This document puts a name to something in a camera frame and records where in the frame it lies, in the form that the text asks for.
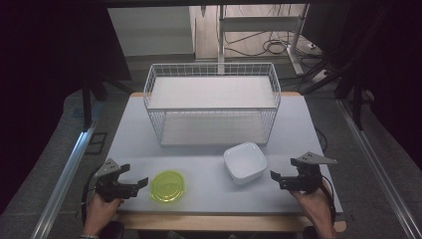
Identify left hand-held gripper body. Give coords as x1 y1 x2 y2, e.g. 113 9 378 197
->
94 157 140 203

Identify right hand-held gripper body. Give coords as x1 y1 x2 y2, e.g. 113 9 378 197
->
280 151 338 195

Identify clear container with green lid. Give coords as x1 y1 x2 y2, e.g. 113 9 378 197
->
149 169 187 204

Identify person's left hand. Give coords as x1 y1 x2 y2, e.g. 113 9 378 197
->
82 192 125 237

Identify person's right hand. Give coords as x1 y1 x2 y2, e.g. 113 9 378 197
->
289 186 336 239

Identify white square bowl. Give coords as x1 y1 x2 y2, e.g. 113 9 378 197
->
222 141 269 186

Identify black stand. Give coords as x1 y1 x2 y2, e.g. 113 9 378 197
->
81 75 134 131
333 75 376 131

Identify white power strip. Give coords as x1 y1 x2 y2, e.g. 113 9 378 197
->
311 69 333 84

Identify black curtain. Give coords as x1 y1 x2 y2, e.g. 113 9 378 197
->
0 0 133 213
302 2 422 170

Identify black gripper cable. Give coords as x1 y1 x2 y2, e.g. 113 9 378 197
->
318 174 336 227
80 164 105 230

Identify black floor frame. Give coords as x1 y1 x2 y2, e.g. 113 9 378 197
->
85 131 108 155

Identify aluminium rail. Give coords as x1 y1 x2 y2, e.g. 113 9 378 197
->
335 99 422 239
30 121 98 239

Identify white wire rack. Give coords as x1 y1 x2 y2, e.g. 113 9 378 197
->
142 62 283 148

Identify black floor cables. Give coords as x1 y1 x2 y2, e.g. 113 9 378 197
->
224 30 320 58

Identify white desk frame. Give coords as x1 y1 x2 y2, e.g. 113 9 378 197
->
216 3 311 76

